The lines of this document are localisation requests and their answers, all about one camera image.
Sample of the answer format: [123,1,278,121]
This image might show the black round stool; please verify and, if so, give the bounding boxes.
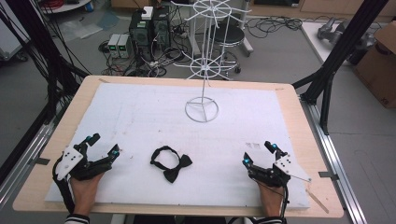
[206,22,248,75]

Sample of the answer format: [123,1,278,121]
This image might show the person's right hand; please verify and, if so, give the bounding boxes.
[256,181,286,218]

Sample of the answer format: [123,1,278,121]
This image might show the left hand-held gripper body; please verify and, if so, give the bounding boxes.
[55,141,113,182]

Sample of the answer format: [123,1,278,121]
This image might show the grey power supply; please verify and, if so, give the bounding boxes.
[106,33,122,59]
[118,34,134,60]

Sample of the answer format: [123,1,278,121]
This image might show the thin wooden stick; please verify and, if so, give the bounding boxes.
[304,188,331,215]

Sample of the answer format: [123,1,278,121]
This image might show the white box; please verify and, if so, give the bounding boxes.
[140,6,155,21]

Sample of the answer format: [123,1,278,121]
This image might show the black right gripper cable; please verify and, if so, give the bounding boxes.
[255,177,290,220]

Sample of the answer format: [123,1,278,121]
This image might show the grey tape piece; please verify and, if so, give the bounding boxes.
[29,156,51,166]
[318,170,340,182]

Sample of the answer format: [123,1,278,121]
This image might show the black computer tower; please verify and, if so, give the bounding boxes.
[128,8,154,61]
[151,12,172,51]

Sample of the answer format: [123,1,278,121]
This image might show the white foam mat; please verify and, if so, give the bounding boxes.
[44,82,312,210]

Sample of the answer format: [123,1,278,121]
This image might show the black metal frame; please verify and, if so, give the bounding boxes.
[0,0,92,126]
[291,0,390,136]

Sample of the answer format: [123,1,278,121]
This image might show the clear plastic sheet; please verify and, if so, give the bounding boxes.
[57,10,120,41]

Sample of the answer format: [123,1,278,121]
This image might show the aluminium rail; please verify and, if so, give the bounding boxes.
[299,98,369,224]
[0,121,68,210]

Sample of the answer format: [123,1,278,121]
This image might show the person's left hand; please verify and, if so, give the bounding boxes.
[69,172,106,217]

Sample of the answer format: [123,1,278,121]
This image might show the tangled cables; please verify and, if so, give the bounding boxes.
[98,39,189,78]

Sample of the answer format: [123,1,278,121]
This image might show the wooden table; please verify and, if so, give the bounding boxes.
[12,75,346,219]

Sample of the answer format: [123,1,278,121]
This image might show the black floor cable bundle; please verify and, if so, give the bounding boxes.
[245,15,304,40]

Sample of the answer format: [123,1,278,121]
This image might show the black bow tie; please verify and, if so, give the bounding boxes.
[149,145,193,184]

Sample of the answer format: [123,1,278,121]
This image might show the grey machine part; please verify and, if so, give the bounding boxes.
[316,16,377,49]

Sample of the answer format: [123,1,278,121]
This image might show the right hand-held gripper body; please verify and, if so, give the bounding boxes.
[247,153,313,189]

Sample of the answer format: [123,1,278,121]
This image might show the white wire display rack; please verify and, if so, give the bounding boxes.
[170,0,252,124]

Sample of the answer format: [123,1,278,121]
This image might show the cardboard box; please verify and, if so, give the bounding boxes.
[352,20,396,109]

